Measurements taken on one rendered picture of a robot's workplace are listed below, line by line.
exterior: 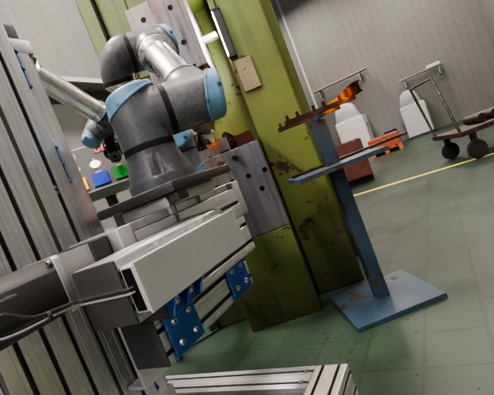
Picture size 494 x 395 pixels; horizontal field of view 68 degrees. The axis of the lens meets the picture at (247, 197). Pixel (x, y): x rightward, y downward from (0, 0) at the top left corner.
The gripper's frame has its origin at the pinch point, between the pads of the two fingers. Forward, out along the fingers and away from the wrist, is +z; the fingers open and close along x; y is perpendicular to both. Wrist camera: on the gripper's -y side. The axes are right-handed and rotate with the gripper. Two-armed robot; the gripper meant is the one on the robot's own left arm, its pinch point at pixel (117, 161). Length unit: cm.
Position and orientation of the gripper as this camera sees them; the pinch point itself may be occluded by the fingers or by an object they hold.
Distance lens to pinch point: 188.3
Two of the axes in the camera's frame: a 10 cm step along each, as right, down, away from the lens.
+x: -8.8, 3.6, -3.1
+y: -4.7, -7.8, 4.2
